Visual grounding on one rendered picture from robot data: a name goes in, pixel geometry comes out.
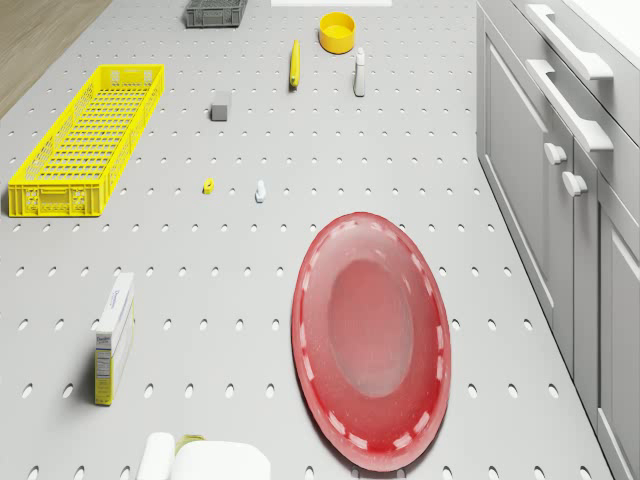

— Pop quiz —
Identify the white and yellow carton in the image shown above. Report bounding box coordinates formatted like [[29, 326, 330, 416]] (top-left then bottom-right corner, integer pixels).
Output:
[[93, 271, 136, 407]]

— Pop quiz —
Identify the red plate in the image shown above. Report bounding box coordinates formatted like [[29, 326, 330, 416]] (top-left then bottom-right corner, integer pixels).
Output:
[[290, 211, 453, 474]]

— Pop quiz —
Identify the yellow bowl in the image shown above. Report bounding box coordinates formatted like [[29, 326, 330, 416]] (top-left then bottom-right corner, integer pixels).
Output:
[[318, 12, 357, 55]]

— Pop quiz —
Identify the dark grey basket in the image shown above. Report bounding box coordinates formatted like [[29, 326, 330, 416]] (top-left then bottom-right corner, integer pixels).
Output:
[[185, 0, 250, 29]]

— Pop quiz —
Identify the tall white bottle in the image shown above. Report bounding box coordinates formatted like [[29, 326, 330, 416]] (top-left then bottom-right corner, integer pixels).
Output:
[[352, 47, 367, 98]]

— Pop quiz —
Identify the white cabinet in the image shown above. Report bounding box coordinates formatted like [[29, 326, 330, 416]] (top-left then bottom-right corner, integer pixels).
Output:
[[475, 0, 640, 480]]

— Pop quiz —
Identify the yellow basket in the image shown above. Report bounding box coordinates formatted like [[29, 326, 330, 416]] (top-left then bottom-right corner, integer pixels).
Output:
[[7, 63, 166, 219]]

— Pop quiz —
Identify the grey cube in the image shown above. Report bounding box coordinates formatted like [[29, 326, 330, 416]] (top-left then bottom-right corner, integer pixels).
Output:
[[209, 90, 234, 123]]

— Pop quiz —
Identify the banana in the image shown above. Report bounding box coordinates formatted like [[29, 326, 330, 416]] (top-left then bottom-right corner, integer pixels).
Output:
[[288, 39, 302, 93]]

